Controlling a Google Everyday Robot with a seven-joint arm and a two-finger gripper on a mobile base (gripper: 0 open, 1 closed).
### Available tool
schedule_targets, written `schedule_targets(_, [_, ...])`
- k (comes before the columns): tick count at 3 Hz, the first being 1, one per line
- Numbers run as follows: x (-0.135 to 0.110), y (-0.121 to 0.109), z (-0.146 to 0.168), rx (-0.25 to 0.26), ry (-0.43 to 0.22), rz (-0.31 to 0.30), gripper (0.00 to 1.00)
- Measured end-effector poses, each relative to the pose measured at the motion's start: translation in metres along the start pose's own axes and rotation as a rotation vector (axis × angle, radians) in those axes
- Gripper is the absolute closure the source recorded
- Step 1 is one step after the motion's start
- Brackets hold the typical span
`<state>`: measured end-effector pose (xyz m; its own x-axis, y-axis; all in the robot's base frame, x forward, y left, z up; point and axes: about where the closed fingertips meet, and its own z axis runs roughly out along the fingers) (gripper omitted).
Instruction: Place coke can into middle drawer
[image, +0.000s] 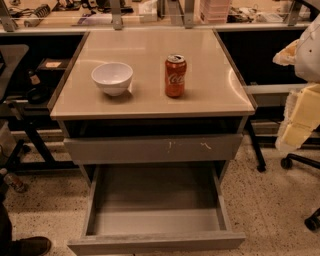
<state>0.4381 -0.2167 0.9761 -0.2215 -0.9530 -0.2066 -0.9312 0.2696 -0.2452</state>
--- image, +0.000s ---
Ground grey drawer cabinet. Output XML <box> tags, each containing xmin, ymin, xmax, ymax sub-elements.
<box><xmin>46</xmin><ymin>28</ymin><xmax>258</xmax><ymax>256</ymax></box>

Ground brown shoe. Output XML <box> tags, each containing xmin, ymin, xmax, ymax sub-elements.
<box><xmin>11</xmin><ymin>236</ymin><xmax>51</xmax><ymax>256</ymax></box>

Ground closed grey top drawer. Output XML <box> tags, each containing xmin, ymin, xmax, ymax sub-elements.
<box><xmin>64</xmin><ymin>134</ymin><xmax>243</xmax><ymax>165</ymax></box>

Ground red coke can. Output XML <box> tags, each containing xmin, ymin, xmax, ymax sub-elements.
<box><xmin>165</xmin><ymin>54</ymin><xmax>187</xmax><ymax>98</ymax></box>

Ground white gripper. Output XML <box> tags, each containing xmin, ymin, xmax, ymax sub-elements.
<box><xmin>273</xmin><ymin>40</ymin><xmax>320</xmax><ymax>152</ymax></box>

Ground open grey middle drawer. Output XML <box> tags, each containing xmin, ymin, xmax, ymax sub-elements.
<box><xmin>68</xmin><ymin>163</ymin><xmax>245</xmax><ymax>256</ymax></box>

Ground black table leg right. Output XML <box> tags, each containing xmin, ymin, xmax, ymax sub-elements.
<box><xmin>245</xmin><ymin>120</ymin><xmax>266</xmax><ymax>172</ymax></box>

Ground person's dark trouser leg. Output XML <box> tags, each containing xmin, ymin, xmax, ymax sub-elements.
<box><xmin>0</xmin><ymin>203</ymin><xmax>12</xmax><ymax>256</ymax></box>

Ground black desk frame left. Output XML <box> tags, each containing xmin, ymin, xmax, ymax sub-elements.
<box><xmin>2</xmin><ymin>101</ymin><xmax>77</xmax><ymax>173</ymax></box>

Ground white bowl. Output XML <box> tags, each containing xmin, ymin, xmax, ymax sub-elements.
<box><xmin>91</xmin><ymin>62</ymin><xmax>133</xmax><ymax>96</ymax></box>

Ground black office chair base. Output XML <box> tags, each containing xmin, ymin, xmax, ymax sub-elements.
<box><xmin>280</xmin><ymin>152</ymin><xmax>320</xmax><ymax>232</ymax></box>

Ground pink stacked trays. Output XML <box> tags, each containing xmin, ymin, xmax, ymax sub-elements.
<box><xmin>199</xmin><ymin>0</ymin><xmax>231</xmax><ymax>24</ymax></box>

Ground plastic bottle on floor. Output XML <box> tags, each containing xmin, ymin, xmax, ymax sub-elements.
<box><xmin>4</xmin><ymin>173</ymin><xmax>27</xmax><ymax>193</ymax></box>

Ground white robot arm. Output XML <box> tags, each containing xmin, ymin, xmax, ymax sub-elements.
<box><xmin>273</xmin><ymin>20</ymin><xmax>320</xmax><ymax>152</ymax></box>

